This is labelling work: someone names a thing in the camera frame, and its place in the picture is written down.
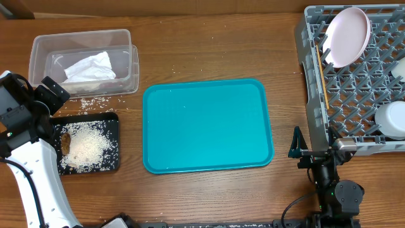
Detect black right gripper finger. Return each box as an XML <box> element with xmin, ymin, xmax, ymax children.
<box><xmin>288</xmin><ymin>126</ymin><xmax>308</xmax><ymax>158</ymax></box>
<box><xmin>327</xmin><ymin>125</ymin><xmax>342</xmax><ymax>141</ymax></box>

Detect white napkin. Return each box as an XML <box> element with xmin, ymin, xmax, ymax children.
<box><xmin>64</xmin><ymin>51</ymin><xmax>116</xmax><ymax>83</ymax></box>

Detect grey bowl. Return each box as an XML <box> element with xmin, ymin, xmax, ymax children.
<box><xmin>375</xmin><ymin>101</ymin><xmax>404</xmax><ymax>140</ymax></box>

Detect wooden chopstick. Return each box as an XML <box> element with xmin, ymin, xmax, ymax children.
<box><xmin>315</xmin><ymin>45</ymin><xmax>330</xmax><ymax>110</ymax></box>

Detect white paper cup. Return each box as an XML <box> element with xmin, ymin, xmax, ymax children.
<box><xmin>391</xmin><ymin>58</ymin><xmax>405</xmax><ymax>82</ymax></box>

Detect large white plate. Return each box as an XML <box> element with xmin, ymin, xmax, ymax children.
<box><xmin>322</xmin><ymin>7</ymin><xmax>371</xmax><ymax>68</ymax></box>

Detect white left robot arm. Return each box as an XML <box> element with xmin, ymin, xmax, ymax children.
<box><xmin>1</xmin><ymin>71</ymin><xmax>81</xmax><ymax>227</ymax></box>

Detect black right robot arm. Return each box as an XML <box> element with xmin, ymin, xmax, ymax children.
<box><xmin>281</xmin><ymin>127</ymin><xmax>365</xmax><ymax>228</ymax></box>

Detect grey dishwasher rack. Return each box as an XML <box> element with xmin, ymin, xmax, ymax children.
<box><xmin>294</xmin><ymin>4</ymin><xmax>404</xmax><ymax>156</ymax></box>

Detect scattered rice grains on table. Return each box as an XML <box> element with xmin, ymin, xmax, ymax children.
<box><xmin>58</xmin><ymin>96</ymin><xmax>130</xmax><ymax>116</ymax></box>

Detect brown food scrap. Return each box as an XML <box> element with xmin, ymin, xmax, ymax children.
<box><xmin>61</xmin><ymin>133</ymin><xmax>71</xmax><ymax>156</ymax></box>

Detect clear plastic bin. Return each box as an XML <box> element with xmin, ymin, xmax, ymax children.
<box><xmin>28</xmin><ymin>29</ymin><xmax>140</xmax><ymax>98</ymax></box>

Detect black plastic tray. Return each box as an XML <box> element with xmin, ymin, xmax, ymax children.
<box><xmin>50</xmin><ymin>111</ymin><xmax>121</xmax><ymax>175</ymax></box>

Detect rice pile on tray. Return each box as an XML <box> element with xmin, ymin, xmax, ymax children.
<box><xmin>58</xmin><ymin>120</ymin><xmax>120</xmax><ymax>174</ymax></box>

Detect teal serving tray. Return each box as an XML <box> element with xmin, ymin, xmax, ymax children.
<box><xmin>142</xmin><ymin>79</ymin><xmax>275</xmax><ymax>174</ymax></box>

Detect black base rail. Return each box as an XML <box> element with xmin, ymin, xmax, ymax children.
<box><xmin>94</xmin><ymin>213</ymin><xmax>361</xmax><ymax>228</ymax></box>

